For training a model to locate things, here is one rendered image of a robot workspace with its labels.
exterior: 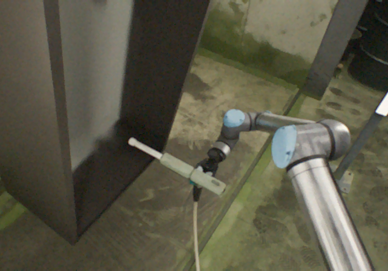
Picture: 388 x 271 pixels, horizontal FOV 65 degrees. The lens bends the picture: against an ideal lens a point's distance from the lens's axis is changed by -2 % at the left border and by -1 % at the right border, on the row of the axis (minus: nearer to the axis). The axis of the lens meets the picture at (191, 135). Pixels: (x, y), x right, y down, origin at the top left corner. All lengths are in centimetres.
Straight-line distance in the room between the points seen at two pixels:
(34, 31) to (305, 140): 68
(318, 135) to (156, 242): 109
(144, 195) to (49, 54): 142
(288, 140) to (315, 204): 18
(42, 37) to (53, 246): 139
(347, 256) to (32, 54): 75
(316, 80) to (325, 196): 206
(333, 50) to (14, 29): 239
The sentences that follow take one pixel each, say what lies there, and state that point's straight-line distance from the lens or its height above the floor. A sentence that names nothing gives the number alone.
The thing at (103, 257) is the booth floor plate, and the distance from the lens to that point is 170.
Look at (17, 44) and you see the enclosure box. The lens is 59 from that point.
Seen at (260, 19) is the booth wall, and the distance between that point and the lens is 276.
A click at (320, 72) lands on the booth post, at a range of 278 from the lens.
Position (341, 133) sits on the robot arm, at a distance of 95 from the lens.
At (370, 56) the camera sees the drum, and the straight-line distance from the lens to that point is 322.
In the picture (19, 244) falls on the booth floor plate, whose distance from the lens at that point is 186.
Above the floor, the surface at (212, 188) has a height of 56.
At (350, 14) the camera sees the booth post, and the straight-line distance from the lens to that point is 258.
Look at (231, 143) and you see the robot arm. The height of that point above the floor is 54.
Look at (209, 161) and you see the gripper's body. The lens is 139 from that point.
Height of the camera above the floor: 159
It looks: 45 degrees down
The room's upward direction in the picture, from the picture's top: 6 degrees clockwise
